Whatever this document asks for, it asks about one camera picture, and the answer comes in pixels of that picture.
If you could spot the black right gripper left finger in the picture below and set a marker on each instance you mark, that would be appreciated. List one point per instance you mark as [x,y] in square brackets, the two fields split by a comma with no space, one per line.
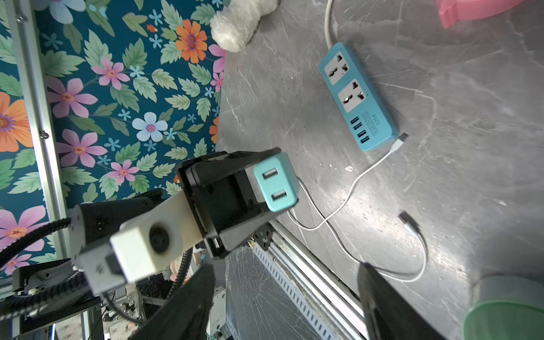
[186,313]

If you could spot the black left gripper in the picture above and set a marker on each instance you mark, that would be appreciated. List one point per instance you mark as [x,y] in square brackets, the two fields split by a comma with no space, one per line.
[225,198]

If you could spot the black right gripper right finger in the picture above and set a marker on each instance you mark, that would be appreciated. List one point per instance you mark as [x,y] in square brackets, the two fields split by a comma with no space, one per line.
[387,314]

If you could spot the teal USB wall charger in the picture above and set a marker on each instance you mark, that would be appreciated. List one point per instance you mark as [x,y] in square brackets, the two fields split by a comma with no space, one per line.
[278,182]

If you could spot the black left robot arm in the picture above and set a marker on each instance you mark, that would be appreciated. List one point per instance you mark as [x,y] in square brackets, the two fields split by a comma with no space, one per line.
[46,293]

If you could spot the white plush teddy bear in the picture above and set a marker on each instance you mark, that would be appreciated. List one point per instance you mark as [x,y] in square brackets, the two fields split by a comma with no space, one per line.
[234,26]

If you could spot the teal power strip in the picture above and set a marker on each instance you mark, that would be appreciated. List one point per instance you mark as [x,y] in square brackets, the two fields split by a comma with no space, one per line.
[366,115]

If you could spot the pink alarm clock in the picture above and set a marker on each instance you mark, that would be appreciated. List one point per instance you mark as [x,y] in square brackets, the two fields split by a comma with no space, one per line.
[452,11]

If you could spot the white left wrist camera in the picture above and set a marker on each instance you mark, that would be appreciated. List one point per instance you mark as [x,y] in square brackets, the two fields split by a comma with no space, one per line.
[115,243]

